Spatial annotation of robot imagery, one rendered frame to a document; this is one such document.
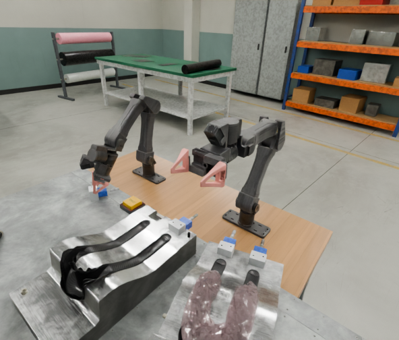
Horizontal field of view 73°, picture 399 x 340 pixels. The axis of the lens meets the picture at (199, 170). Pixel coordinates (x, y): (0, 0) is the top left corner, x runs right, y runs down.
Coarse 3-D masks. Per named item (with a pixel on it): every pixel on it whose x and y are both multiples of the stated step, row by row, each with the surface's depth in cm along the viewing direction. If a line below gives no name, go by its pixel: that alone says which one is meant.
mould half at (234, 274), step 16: (208, 256) 89; (224, 256) 89; (240, 256) 89; (192, 272) 80; (224, 272) 83; (240, 272) 84; (272, 272) 84; (192, 288) 73; (224, 288) 74; (272, 288) 79; (176, 304) 70; (224, 304) 70; (272, 304) 71; (176, 320) 68; (224, 320) 67; (256, 320) 66; (272, 320) 66; (160, 336) 64; (176, 336) 64; (256, 336) 64; (272, 336) 64
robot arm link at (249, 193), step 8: (272, 136) 100; (264, 144) 103; (272, 144) 100; (256, 152) 104; (264, 152) 101; (272, 152) 101; (256, 160) 103; (264, 160) 101; (256, 168) 102; (264, 168) 102; (256, 176) 102; (248, 184) 103; (256, 184) 102; (240, 192) 104; (248, 192) 103; (256, 192) 102; (240, 200) 104; (248, 200) 102; (256, 200) 104; (240, 208) 106; (248, 208) 102
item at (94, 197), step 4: (88, 188) 122; (92, 188) 122; (96, 188) 122; (104, 188) 125; (116, 188) 127; (92, 192) 120; (100, 192) 122; (104, 192) 123; (92, 196) 121; (96, 196) 122; (100, 196) 123; (92, 200) 122; (96, 200) 123
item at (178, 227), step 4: (196, 216) 101; (176, 220) 95; (180, 220) 97; (184, 220) 97; (188, 220) 97; (168, 224) 94; (172, 224) 93; (176, 224) 93; (180, 224) 93; (184, 224) 93; (188, 224) 96; (168, 228) 95; (172, 228) 93; (176, 228) 92; (180, 228) 91; (184, 228) 94; (188, 228) 96; (176, 232) 93; (180, 232) 92
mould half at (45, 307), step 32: (128, 224) 97; (160, 224) 97; (96, 256) 78; (128, 256) 84; (160, 256) 84; (32, 288) 76; (96, 288) 68; (128, 288) 73; (32, 320) 68; (64, 320) 68; (96, 320) 68
